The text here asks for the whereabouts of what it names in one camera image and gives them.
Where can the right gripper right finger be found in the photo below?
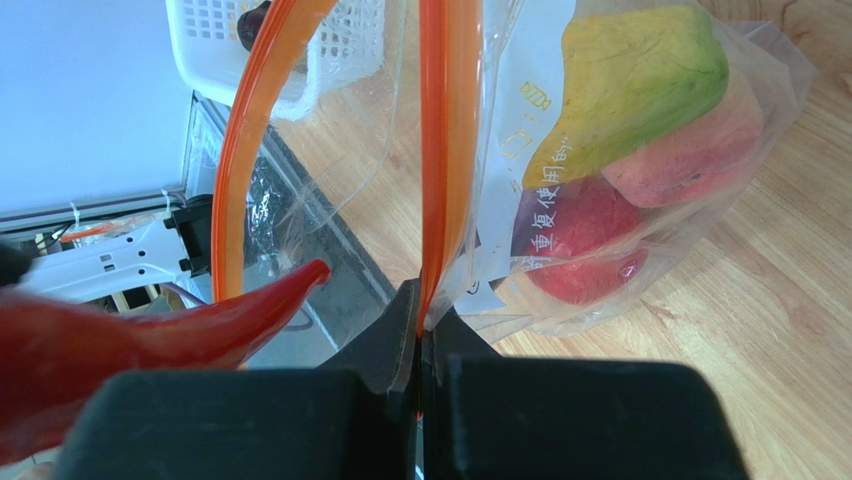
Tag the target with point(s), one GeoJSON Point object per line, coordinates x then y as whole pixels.
{"type": "Point", "coordinates": [487, 416]}

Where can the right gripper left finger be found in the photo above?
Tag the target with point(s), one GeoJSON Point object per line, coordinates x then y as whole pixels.
{"type": "Point", "coordinates": [352, 417]}

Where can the red tomato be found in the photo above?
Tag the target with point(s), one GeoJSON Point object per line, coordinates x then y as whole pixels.
{"type": "Point", "coordinates": [576, 241]}

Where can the clear orange-zip bag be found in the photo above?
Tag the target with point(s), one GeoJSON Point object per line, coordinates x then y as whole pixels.
{"type": "Point", "coordinates": [491, 86]}

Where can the red chili pepper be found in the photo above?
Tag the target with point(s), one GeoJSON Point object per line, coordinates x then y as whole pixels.
{"type": "Point", "coordinates": [55, 355]}

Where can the pink peach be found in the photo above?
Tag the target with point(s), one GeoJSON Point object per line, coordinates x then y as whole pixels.
{"type": "Point", "coordinates": [696, 160]}

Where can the yellow green mango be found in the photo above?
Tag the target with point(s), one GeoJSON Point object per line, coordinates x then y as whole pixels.
{"type": "Point", "coordinates": [629, 78]}

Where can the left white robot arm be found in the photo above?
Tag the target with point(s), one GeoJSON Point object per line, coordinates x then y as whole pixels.
{"type": "Point", "coordinates": [169, 250]}

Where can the white plastic basket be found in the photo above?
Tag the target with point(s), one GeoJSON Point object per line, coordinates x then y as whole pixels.
{"type": "Point", "coordinates": [304, 50]}

